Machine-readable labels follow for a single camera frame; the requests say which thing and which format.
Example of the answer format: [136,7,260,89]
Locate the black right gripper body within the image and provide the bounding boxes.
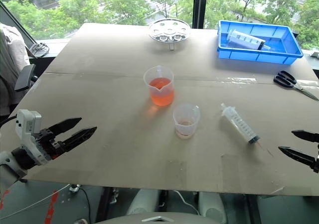
[313,144,319,174]

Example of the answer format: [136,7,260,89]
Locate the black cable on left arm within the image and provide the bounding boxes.
[0,114,18,129]

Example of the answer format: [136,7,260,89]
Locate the black handled scissors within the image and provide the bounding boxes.
[273,70,319,101]

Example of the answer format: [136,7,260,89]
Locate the white cable under table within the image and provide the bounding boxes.
[171,190,200,215]

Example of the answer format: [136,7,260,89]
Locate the large syringe in tray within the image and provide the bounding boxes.
[226,29,272,51]

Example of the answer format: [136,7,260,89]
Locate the office chair with grey jacket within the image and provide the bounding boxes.
[0,22,38,117]

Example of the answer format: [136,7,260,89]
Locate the black glasses on ledge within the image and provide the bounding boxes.
[29,42,50,58]

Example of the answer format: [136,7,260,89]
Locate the white robot leg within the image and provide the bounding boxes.
[126,188,160,216]
[198,191,227,222]

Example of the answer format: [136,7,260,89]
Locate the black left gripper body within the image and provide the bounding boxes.
[31,128,66,161]

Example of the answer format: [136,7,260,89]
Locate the round silver metal rack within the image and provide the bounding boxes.
[148,18,192,51]

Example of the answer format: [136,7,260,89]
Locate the clear plastic syringe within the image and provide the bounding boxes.
[220,103,274,157]

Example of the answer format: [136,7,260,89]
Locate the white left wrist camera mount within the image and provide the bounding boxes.
[14,109,48,166]

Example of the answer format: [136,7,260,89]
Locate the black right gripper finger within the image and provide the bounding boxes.
[278,146,319,169]
[291,129,319,143]

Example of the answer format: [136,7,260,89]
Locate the small beaker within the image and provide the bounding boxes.
[172,103,201,139]

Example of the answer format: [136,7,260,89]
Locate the black window frame post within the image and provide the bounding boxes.
[192,0,208,30]

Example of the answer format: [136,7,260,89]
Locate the black cable under table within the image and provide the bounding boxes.
[74,184,91,222]

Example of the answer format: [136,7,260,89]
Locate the blue plastic tray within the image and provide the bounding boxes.
[216,19,304,65]

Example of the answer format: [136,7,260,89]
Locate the beaker with orange liquid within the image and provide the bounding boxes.
[143,65,175,107]

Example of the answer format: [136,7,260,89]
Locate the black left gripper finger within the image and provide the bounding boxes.
[59,126,98,153]
[48,117,83,136]

